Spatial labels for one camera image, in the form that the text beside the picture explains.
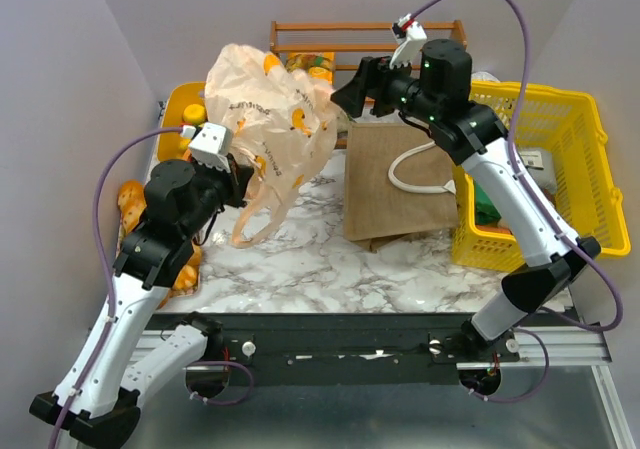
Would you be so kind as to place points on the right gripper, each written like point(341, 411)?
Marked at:
point(373, 85)

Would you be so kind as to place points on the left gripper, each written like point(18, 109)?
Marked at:
point(238, 184)

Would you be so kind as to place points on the orange plastic grocery bag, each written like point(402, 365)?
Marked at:
point(284, 126)

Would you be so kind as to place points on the burlap tote bag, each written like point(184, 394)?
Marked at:
point(398, 184)

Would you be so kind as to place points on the green Real chips bag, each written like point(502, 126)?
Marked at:
point(485, 212)

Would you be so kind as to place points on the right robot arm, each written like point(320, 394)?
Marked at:
point(476, 140)

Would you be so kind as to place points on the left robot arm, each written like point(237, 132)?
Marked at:
point(100, 399)

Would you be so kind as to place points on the yellow chips bag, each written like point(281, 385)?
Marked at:
point(319, 65)

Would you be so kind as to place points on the yellow lemon squash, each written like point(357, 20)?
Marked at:
point(183, 145)

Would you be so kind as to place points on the yellow plastic bin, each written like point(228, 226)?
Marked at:
point(182, 96)

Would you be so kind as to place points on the yellow round squash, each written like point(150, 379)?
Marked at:
point(194, 114)

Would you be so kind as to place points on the long baguette bread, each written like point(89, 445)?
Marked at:
point(131, 203)

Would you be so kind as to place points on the wooden shelf rack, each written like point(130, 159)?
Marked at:
point(348, 42)

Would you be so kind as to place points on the grey wrapped package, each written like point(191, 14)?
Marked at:
point(539, 163)

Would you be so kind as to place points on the orange carrot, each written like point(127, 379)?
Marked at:
point(502, 231)

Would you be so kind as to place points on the yellow mesh basket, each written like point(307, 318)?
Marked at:
point(567, 124)

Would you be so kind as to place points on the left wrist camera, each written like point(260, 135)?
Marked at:
point(211, 146)

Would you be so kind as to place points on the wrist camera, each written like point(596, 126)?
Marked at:
point(410, 36)
point(211, 146)

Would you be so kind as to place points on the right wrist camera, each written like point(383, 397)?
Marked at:
point(410, 36)

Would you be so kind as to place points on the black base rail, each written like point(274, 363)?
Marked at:
point(356, 349)

